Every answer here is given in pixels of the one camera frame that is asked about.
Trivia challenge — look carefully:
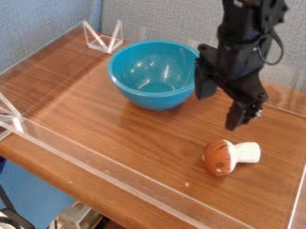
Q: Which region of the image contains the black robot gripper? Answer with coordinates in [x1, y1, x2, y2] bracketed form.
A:
[195, 0, 289, 131]

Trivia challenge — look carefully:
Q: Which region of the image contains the brown and white toy mushroom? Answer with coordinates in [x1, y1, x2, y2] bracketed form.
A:
[202, 140, 261, 176]

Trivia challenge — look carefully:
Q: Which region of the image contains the blue plastic bowl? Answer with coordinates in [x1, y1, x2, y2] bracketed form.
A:
[109, 39, 198, 110]

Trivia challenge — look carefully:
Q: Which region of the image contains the clear acrylic back barrier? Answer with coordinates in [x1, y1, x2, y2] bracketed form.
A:
[261, 59, 306, 118]

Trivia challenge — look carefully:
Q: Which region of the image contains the clear acrylic barrier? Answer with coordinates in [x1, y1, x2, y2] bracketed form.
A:
[0, 117, 254, 229]
[261, 59, 306, 118]

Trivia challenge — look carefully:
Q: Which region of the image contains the clear acrylic front barrier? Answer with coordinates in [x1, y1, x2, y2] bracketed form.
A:
[0, 117, 254, 229]

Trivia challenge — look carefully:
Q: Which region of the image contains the white box under table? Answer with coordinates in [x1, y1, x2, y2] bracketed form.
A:
[48, 201, 103, 229]

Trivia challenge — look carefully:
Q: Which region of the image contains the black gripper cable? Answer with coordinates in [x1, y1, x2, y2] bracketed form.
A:
[256, 28, 286, 66]

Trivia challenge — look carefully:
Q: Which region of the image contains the clear acrylic corner bracket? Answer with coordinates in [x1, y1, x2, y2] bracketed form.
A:
[83, 21, 123, 54]

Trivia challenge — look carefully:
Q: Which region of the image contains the clear acrylic left bracket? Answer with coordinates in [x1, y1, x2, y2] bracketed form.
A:
[0, 93, 24, 141]

